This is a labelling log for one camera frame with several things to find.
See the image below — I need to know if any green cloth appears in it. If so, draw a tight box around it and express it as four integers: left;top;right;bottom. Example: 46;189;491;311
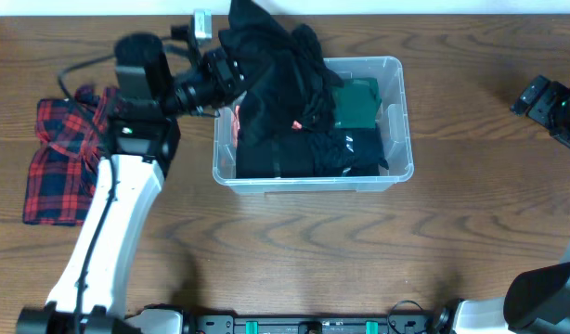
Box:
332;78;382;129

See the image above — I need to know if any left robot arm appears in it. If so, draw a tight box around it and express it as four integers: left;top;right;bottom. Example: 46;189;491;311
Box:
16;27;252;333

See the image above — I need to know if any pink crumpled cloth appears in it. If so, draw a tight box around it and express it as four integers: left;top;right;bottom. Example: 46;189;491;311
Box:
219;104;304;168

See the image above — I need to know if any black cloth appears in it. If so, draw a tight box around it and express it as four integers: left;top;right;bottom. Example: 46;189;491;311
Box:
236;134;315;179

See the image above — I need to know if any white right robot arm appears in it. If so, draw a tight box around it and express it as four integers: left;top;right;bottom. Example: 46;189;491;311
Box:
427;75;570;334

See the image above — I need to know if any black garment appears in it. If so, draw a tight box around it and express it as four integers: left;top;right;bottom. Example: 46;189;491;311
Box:
219;0;343;146

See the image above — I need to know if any red plaid shirt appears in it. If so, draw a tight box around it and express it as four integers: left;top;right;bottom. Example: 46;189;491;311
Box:
22;85;119;226

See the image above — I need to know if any dark navy cloth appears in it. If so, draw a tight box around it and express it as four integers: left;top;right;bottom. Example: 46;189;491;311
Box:
307;127;390;178

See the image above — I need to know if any clear plastic storage bin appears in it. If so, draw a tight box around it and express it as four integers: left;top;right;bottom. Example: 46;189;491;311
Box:
213;56;414;194

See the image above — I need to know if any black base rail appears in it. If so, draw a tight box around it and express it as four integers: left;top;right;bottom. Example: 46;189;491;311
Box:
126;314;434;334

